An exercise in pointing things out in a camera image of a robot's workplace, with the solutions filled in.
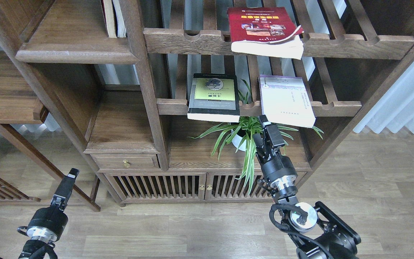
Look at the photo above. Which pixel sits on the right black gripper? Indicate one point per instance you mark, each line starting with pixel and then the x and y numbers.
pixel 278 171

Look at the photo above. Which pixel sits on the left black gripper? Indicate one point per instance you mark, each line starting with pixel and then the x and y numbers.
pixel 48 223

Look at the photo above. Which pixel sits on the pale lilac cover book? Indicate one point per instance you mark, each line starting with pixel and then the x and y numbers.
pixel 284 100

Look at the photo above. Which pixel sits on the red cover book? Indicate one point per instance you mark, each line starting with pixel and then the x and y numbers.
pixel 264 31

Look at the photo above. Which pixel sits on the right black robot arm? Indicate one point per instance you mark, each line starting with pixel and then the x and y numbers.
pixel 317 231

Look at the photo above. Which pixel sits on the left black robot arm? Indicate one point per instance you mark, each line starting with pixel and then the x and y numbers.
pixel 36 249

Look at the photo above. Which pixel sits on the green spider plant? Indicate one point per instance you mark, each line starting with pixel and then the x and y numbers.
pixel 252 124

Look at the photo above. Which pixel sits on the white plant pot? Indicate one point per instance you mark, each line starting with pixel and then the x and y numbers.
pixel 238 138

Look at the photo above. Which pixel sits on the brass drawer knob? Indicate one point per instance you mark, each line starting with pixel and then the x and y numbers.
pixel 126 164

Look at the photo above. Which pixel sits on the black and yellow book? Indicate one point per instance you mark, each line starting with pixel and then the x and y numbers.
pixel 214 97

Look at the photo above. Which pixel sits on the dark wooden bookshelf cabinet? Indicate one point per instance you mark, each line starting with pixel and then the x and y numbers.
pixel 127 99

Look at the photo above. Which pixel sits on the wooden side table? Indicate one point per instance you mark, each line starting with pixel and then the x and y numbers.
pixel 32 159

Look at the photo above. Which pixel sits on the white curtain right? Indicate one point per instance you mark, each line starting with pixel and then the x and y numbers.
pixel 395 110

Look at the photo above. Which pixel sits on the white upright book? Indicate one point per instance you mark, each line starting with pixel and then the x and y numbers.
pixel 121 29

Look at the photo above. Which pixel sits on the beige upright book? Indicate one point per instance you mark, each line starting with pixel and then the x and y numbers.
pixel 109 17

